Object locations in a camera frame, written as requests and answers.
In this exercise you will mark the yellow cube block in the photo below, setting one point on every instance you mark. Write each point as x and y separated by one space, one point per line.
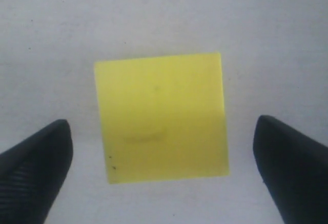
162 118

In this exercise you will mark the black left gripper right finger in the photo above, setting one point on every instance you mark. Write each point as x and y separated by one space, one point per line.
294 169

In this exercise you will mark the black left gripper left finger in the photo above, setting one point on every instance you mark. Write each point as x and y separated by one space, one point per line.
33 172

